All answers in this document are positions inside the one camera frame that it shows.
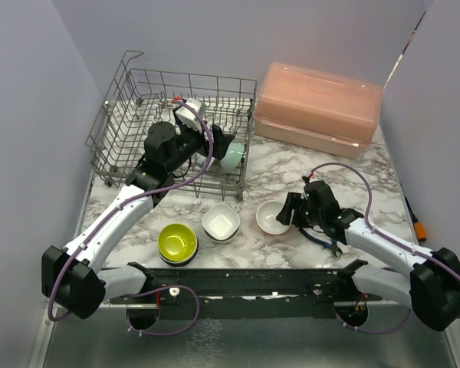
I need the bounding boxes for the yellow-green bowl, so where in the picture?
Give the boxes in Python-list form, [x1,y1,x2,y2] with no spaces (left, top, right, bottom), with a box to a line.
[157,223,198,261]

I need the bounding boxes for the white round bowl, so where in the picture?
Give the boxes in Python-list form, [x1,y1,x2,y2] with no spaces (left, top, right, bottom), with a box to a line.
[256,201,290,235]

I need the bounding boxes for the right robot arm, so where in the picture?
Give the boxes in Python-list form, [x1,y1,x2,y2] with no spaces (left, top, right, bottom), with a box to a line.
[276,180,460,331]

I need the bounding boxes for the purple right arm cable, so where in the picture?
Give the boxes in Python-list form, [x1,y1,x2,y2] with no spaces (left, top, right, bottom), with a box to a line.
[302,163,460,334]

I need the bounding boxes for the white square bowl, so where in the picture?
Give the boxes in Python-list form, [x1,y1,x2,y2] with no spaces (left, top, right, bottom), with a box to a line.
[202,203,241,242]

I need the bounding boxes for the celadon green bowl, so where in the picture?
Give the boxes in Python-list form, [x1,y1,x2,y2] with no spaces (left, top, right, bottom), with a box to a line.
[220,142,245,173]

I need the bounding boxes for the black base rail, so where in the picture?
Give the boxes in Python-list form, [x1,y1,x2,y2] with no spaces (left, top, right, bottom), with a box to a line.
[110,268,361,320]

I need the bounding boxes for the blue-handled pliers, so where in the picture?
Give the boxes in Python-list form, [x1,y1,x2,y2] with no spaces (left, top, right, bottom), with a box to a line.
[298,228,343,258]

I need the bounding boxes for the orange-tipped screwdriver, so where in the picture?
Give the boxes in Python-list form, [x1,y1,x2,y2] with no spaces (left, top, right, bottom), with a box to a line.
[405,197,427,242]

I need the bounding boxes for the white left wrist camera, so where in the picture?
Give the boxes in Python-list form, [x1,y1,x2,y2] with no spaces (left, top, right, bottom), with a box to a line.
[172,97,206,133]

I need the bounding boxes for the blue floral bowl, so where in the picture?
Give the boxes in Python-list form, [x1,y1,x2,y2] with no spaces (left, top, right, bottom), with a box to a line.
[194,153,215,169]

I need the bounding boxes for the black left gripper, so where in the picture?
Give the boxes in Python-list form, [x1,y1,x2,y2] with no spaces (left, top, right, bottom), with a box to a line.
[166,120,234,173]

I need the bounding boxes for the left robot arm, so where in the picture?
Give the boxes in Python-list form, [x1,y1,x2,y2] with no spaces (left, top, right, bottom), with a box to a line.
[41,119,234,321]

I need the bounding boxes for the grey bowl under yellow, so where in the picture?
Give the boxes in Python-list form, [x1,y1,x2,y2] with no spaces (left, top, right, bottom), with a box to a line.
[158,248,199,267]

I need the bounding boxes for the grey wire dish rack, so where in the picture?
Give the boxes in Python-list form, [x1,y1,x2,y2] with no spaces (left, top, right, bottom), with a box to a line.
[85,51,257,201]

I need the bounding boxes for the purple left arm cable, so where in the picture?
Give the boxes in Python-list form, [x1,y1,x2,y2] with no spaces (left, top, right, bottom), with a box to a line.
[48,100,215,337]

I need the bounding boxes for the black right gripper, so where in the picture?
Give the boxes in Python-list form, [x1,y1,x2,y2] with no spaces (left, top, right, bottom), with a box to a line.
[276,191,324,228]

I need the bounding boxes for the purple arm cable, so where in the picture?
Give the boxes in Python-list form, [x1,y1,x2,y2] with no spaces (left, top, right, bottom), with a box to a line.
[48,100,215,337]
[302,163,460,334]

